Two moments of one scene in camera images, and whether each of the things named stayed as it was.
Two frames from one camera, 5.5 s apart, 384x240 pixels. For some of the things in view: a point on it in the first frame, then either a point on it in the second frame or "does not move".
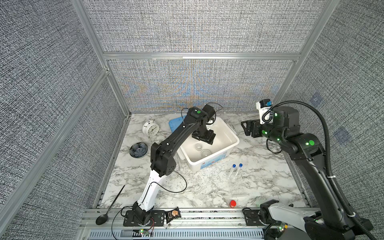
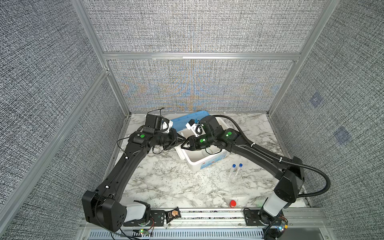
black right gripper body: x=257 y=129 → x=200 y=142
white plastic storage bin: x=199 y=155 does not move
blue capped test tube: x=240 y=166 does not move
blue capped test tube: x=233 y=166 does not move
